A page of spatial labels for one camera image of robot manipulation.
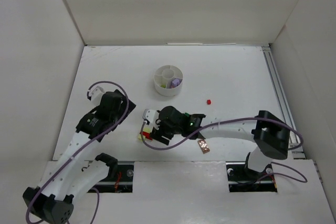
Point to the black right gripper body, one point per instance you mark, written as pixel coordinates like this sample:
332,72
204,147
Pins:
159,136

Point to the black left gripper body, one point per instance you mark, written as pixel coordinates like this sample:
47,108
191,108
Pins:
125,102

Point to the yellow and red lego stack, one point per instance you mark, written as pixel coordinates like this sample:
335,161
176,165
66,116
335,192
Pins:
146,134

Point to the purple lego brick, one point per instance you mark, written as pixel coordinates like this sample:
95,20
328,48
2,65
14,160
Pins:
175,83

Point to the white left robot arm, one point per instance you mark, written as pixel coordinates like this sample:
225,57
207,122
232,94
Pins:
53,199

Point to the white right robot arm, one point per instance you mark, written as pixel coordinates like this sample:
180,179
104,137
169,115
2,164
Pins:
268,132

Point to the brown lego brick lower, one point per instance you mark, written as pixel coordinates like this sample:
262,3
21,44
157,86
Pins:
203,145

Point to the white round divided container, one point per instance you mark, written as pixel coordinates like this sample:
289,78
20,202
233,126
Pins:
164,75

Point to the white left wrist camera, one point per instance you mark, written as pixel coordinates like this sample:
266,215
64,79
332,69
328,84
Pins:
95,95

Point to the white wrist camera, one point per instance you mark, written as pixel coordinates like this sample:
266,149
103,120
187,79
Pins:
95,95
150,117

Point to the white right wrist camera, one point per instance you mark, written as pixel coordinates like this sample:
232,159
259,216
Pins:
150,117

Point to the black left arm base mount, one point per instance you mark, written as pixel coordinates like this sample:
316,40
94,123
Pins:
119,178

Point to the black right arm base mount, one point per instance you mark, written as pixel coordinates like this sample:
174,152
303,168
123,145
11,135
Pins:
243,180

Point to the aluminium rail right side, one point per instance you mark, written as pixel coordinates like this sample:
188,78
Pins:
298,153

